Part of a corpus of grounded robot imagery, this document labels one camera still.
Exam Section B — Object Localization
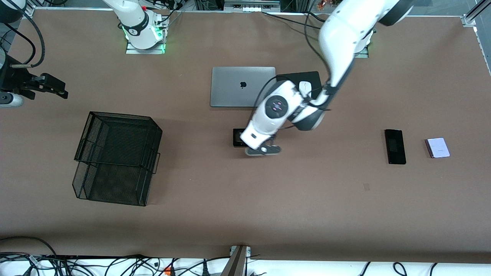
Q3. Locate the small black phone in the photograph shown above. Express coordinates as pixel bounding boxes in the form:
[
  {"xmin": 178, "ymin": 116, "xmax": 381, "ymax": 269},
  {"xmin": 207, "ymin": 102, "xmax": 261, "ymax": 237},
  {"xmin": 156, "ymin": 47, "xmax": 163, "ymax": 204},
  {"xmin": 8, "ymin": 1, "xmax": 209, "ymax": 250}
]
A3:
[{"xmin": 233, "ymin": 128, "xmax": 252, "ymax": 148}]

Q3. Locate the long black phone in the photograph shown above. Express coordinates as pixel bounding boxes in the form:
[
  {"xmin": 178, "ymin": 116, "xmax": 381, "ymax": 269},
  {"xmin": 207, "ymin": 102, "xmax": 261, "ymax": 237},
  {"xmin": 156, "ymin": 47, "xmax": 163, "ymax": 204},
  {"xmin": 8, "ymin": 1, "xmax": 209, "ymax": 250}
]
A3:
[{"xmin": 385, "ymin": 129, "xmax": 407, "ymax": 165}]

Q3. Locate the lavender folding phone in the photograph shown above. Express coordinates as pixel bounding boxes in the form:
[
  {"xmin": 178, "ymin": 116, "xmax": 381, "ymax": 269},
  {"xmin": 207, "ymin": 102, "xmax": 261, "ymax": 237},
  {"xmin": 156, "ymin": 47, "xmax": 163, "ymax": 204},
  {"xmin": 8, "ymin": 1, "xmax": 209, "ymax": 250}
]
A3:
[{"xmin": 425, "ymin": 138, "xmax": 451, "ymax": 158}]

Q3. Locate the grey closed laptop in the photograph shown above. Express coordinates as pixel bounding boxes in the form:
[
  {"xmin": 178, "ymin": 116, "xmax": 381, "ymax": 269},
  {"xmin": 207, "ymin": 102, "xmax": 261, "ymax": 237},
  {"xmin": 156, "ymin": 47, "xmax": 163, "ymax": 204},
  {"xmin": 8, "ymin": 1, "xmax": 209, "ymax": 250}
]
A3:
[{"xmin": 210, "ymin": 67, "xmax": 277, "ymax": 108}]

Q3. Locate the black mouse pad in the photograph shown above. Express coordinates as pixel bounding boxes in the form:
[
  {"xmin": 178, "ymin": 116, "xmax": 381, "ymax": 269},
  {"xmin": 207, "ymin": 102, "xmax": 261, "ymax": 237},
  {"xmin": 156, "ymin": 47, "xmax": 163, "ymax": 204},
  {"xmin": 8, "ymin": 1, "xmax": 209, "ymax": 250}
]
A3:
[{"xmin": 276, "ymin": 71, "xmax": 323, "ymax": 100}]

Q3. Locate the black mesh desk organizer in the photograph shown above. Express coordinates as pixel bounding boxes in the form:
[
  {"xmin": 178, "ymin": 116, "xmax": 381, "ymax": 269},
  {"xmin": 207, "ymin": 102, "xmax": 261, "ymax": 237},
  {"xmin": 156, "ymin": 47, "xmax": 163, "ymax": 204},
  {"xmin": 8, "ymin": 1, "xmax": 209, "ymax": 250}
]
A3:
[{"xmin": 72, "ymin": 111, "xmax": 163, "ymax": 207}]

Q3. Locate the grey power strip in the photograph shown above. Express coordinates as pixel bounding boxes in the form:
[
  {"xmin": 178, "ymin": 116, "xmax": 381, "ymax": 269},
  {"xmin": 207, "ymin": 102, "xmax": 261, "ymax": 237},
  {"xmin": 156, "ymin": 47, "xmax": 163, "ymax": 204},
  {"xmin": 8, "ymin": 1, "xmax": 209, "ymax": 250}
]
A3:
[{"xmin": 224, "ymin": 0, "xmax": 280, "ymax": 12}]

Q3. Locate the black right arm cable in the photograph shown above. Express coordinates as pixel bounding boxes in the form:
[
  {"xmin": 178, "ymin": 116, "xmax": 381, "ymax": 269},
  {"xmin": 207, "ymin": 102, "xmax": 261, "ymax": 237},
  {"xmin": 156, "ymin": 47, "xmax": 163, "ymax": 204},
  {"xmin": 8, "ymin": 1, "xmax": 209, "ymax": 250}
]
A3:
[{"xmin": 0, "ymin": 0, "xmax": 46, "ymax": 69}]

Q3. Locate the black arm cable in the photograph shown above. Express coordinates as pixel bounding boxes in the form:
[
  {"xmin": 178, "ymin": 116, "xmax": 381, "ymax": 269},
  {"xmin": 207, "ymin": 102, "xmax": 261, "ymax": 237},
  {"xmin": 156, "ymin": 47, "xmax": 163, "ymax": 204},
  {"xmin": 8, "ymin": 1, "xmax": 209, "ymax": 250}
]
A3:
[
  {"xmin": 0, "ymin": 0, "xmax": 46, "ymax": 69},
  {"xmin": 253, "ymin": 11, "xmax": 338, "ymax": 133}
]

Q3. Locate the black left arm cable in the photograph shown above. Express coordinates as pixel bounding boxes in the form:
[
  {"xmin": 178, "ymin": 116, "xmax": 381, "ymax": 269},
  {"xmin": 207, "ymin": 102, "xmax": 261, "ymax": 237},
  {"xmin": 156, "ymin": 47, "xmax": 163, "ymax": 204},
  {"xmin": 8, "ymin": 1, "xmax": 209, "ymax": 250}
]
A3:
[{"xmin": 253, "ymin": 11, "xmax": 338, "ymax": 133}]

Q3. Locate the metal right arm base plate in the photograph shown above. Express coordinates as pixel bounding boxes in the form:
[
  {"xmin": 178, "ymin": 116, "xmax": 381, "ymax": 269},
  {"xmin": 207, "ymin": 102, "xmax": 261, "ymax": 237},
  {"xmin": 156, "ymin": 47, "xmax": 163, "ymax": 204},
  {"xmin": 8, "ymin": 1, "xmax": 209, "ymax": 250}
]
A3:
[{"xmin": 126, "ymin": 38, "xmax": 166, "ymax": 55}]

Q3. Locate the thin black power cable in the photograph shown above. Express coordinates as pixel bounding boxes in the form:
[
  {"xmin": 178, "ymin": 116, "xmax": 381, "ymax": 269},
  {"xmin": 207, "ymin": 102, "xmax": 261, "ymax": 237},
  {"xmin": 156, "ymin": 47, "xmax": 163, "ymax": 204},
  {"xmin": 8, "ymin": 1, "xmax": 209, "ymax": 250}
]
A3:
[{"xmin": 262, "ymin": 11, "xmax": 334, "ymax": 31}]

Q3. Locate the grey metal camera post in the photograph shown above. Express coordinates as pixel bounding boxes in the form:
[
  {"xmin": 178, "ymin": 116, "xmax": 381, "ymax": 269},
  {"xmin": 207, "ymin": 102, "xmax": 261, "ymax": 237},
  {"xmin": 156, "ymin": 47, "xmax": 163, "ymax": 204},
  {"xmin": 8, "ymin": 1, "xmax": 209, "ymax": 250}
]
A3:
[{"xmin": 221, "ymin": 245, "xmax": 252, "ymax": 276}]

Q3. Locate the thick black floor cable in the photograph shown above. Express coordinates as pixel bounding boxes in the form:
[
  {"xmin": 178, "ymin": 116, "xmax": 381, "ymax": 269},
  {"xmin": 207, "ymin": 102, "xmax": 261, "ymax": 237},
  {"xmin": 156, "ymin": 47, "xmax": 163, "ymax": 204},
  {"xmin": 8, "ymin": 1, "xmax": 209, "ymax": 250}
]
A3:
[{"xmin": 0, "ymin": 236, "xmax": 58, "ymax": 257}]

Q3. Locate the aluminium frame profile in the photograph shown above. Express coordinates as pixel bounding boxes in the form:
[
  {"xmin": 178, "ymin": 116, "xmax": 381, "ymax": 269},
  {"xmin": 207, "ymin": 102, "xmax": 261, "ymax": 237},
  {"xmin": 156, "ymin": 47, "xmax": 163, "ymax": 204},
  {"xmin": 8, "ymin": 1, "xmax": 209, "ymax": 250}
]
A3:
[{"xmin": 461, "ymin": 0, "xmax": 491, "ymax": 27}]

